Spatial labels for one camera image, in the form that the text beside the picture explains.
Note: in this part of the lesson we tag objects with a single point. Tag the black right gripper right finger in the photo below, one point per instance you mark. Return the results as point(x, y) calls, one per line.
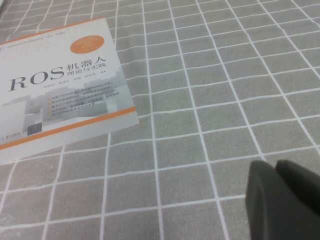
point(305, 185)

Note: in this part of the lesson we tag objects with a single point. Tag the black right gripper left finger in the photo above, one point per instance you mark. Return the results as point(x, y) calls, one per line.
point(270, 212)

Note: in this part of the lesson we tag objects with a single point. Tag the grey checked tablecloth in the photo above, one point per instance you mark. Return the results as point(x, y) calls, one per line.
point(200, 125)

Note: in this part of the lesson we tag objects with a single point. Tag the ROS robot textbook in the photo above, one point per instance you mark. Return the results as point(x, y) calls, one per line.
point(62, 87)

